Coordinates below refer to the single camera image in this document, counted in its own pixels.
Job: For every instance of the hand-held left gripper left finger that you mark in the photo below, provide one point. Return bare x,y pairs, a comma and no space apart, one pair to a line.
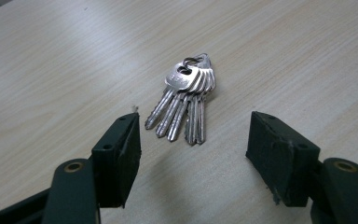
115,161

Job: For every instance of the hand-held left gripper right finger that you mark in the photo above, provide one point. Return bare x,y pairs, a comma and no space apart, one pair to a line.
279,161

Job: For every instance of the silver bunch of keys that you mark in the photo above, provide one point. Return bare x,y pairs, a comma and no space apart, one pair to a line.
180,81

